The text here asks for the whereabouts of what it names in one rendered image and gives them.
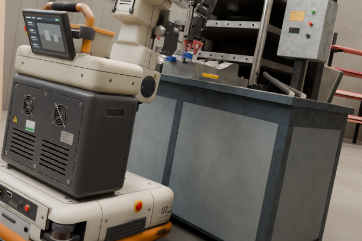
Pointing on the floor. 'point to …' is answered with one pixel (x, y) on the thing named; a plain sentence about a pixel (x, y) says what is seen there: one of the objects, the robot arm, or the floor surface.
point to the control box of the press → (306, 34)
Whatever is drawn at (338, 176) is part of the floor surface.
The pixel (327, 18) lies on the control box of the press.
